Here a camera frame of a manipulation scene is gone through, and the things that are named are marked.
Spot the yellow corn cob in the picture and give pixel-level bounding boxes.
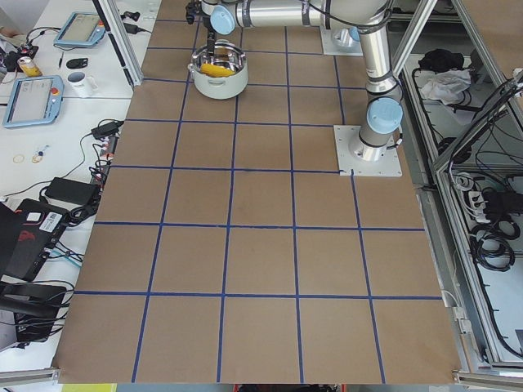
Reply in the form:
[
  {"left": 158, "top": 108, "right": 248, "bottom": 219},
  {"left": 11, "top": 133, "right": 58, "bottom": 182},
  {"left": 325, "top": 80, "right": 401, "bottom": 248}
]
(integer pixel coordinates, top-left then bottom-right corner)
[{"left": 200, "top": 63, "right": 235, "bottom": 78}]

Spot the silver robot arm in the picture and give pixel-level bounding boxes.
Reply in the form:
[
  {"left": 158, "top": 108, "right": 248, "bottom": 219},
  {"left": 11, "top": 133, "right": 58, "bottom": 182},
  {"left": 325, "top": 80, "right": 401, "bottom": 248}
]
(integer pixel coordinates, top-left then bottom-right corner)
[{"left": 186, "top": 0, "right": 403, "bottom": 162}]

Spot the pale green cooking pot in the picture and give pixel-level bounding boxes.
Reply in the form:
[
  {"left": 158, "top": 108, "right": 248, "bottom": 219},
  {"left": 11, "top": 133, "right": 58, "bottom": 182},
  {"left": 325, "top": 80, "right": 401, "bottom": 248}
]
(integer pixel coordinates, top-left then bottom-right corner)
[{"left": 188, "top": 39, "right": 248, "bottom": 100}]

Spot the far teach pendant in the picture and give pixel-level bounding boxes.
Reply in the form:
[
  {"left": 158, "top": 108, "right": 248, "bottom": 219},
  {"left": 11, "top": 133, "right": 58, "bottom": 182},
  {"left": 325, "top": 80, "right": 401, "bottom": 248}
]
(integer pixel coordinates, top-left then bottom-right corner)
[{"left": 54, "top": 11, "right": 105, "bottom": 48}]

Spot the teach pendant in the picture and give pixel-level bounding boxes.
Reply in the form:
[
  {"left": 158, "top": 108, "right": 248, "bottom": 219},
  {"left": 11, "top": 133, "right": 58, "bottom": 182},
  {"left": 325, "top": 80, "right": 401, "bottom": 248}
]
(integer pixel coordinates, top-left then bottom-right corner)
[
  {"left": 2, "top": 75, "right": 64, "bottom": 128},
  {"left": 54, "top": 11, "right": 105, "bottom": 48}
]

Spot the black power adapter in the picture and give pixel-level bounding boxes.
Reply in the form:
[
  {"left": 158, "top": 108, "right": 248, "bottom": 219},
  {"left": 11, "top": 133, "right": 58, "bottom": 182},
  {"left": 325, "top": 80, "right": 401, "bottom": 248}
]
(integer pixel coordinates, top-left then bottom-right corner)
[{"left": 91, "top": 120, "right": 124, "bottom": 140}]

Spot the white mug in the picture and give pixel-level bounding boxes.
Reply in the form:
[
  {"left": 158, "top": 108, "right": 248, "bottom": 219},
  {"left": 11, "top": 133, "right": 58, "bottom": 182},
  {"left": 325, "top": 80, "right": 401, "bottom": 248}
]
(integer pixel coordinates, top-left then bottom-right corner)
[{"left": 67, "top": 71, "right": 98, "bottom": 98}]

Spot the power strip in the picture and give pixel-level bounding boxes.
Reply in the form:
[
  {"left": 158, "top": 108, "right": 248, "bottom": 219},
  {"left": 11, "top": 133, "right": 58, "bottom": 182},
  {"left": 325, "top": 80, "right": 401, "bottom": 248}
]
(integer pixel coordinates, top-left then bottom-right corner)
[{"left": 89, "top": 136, "right": 118, "bottom": 186}]

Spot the yellow drink can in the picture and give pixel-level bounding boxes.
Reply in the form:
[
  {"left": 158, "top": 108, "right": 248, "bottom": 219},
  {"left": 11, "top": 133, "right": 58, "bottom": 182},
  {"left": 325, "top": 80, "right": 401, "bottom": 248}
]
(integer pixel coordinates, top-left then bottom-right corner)
[{"left": 17, "top": 56, "right": 42, "bottom": 78}]

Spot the near teach pendant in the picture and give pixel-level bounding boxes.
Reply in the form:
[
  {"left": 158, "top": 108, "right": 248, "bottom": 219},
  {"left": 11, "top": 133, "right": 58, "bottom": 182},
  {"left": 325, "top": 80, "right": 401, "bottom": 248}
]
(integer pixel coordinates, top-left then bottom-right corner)
[{"left": 2, "top": 75, "right": 64, "bottom": 128}]

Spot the large black power brick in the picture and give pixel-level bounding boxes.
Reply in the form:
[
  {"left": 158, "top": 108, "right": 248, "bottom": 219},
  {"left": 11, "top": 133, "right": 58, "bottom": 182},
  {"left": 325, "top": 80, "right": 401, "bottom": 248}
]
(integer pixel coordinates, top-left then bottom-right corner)
[{"left": 44, "top": 177, "right": 101, "bottom": 206}]

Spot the brown paper table mat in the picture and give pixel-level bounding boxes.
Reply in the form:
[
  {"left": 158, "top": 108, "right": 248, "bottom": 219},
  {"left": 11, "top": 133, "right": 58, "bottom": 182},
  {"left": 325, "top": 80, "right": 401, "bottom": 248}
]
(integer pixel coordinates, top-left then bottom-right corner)
[{"left": 54, "top": 1, "right": 459, "bottom": 384}]

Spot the white crumpled cloth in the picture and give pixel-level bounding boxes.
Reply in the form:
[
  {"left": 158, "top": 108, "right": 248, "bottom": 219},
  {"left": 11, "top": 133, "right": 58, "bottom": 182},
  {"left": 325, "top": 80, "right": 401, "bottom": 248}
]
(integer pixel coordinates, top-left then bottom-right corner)
[{"left": 420, "top": 70, "right": 472, "bottom": 105}]

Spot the black laptop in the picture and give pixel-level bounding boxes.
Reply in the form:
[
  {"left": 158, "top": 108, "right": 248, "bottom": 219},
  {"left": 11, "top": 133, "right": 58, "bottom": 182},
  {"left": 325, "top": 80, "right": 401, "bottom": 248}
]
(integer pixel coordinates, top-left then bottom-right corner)
[{"left": 1, "top": 198, "right": 69, "bottom": 282}]

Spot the aluminium frame post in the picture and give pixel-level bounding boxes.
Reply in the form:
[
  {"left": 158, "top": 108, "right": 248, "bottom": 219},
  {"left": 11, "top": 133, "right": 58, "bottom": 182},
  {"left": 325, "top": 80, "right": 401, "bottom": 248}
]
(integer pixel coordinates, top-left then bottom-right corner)
[{"left": 92, "top": 0, "right": 144, "bottom": 88}]

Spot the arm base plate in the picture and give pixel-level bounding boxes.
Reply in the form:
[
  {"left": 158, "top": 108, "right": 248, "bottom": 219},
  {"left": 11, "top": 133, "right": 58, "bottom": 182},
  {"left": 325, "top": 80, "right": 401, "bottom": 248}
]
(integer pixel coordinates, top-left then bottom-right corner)
[
  {"left": 320, "top": 27, "right": 363, "bottom": 57},
  {"left": 333, "top": 125, "right": 402, "bottom": 177}
]

